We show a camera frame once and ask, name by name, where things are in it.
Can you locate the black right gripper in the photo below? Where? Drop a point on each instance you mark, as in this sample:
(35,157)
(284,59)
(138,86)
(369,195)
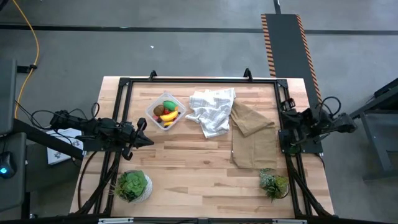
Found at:
(300,123)

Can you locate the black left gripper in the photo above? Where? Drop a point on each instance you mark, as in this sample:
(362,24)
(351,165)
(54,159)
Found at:
(130,137)

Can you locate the black toy blackberry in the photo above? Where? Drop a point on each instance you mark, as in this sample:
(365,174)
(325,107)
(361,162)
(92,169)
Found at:
(159,119)

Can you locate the brown toy kiwi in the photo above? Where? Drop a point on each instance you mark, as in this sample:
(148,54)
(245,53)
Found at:
(159,110)

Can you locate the yellow toy banana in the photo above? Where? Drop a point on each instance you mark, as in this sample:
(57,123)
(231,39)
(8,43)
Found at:
(169,117)

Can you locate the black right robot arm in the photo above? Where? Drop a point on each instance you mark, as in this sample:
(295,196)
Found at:
(329,123)

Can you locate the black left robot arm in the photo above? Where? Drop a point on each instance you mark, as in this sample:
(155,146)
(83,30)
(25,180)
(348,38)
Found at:
(90,127)

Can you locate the clear plastic tupperware container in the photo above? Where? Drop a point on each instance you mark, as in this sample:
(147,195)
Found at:
(180,109)

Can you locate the brown cloth napkin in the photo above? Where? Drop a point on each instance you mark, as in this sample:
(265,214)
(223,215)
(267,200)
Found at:
(255,146)

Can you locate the green succulent in white pot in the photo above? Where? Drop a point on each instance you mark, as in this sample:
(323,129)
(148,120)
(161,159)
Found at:
(132,185)

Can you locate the small succulent in dark pot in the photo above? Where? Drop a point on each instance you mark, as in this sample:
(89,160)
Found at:
(273,185)

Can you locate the white checked dish towel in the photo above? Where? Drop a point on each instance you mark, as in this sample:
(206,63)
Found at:
(211,112)

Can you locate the black striped-edge floor mat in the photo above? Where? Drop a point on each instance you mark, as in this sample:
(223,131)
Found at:
(286,46)

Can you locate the white printed paper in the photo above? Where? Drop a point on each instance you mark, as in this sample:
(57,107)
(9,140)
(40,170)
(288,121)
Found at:
(62,149)

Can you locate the dark metal stand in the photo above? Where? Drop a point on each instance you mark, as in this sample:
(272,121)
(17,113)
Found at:
(370,121)

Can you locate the black computer mouse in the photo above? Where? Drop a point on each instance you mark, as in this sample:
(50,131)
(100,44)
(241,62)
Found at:
(6,165)

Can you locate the grey desk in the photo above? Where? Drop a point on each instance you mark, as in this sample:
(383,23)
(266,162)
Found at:
(7,93)

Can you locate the black metal table frame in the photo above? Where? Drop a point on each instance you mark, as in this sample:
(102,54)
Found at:
(202,80)

